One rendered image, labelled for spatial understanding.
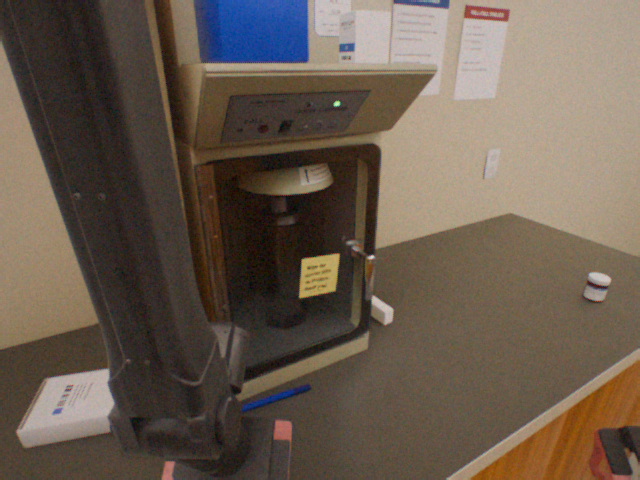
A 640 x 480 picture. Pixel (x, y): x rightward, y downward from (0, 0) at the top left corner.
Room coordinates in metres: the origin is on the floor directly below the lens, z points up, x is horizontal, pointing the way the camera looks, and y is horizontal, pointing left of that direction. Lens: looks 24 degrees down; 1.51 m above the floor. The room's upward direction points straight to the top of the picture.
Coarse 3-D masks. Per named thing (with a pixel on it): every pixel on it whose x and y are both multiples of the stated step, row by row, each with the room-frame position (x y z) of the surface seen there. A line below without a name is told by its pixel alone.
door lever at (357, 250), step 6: (354, 246) 0.63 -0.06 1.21; (360, 246) 0.64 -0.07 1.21; (354, 252) 0.63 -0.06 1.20; (360, 252) 0.62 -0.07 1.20; (366, 258) 0.59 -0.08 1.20; (372, 258) 0.59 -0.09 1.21; (366, 264) 0.59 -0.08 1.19; (372, 264) 0.59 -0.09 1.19; (366, 270) 0.59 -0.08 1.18; (372, 270) 0.59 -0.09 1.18; (366, 276) 0.59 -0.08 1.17; (372, 276) 0.59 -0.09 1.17; (366, 282) 0.59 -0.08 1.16; (372, 282) 0.59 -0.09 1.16; (366, 288) 0.59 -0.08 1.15; (372, 288) 0.59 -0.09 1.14; (366, 294) 0.59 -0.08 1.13; (372, 294) 0.60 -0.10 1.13; (366, 300) 0.59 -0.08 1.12
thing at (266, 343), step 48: (240, 192) 0.53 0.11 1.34; (288, 192) 0.57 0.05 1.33; (336, 192) 0.61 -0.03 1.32; (240, 240) 0.53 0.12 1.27; (288, 240) 0.57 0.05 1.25; (336, 240) 0.62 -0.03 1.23; (240, 288) 0.53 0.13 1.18; (288, 288) 0.57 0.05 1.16; (336, 288) 0.62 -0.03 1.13; (288, 336) 0.57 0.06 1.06; (336, 336) 0.62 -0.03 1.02
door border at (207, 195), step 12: (204, 168) 0.51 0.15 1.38; (204, 180) 0.51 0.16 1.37; (204, 192) 0.51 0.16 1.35; (204, 204) 0.51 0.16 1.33; (216, 204) 0.52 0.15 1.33; (216, 216) 0.52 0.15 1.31; (204, 228) 0.50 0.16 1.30; (216, 228) 0.51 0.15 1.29; (216, 240) 0.51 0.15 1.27; (216, 252) 0.51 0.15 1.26; (216, 264) 0.51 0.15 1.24; (216, 276) 0.51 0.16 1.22; (216, 288) 0.51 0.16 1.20; (228, 300) 0.52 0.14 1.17; (228, 312) 0.52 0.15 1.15
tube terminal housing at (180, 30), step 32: (160, 0) 0.56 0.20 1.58; (192, 0) 0.53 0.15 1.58; (352, 0) 0.64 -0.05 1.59; (384, 0) 0.67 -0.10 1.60; (160, 32) 0.59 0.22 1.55; (192, 32) 0.53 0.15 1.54; (192, 160) 0.52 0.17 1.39; (192, 192) 0.53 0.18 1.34; (192, 224) 0.56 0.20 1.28; (192, 256) 0.60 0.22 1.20; (352, 352) 0.65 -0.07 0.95; (256, 384) 0.55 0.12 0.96
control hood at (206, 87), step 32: (192, 64) 0.46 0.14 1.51; (224, 64) 0.43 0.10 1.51; (256, 64) 0.45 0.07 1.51; (288, 64) 0.46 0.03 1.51; (320, 64) 0.48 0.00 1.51; (352, 64) 0.51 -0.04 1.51; (384, 64) 0.53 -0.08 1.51; (416, 64) 0.56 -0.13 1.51; (192, 96) 0.47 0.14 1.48; (224, 96) 0.45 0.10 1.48; (384, 96) 0.57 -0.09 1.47; (416, 96) 0.60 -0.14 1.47; (192, 128) 0.49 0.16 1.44; (352, 128) 0.60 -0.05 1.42; (384, 128) 0.64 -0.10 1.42
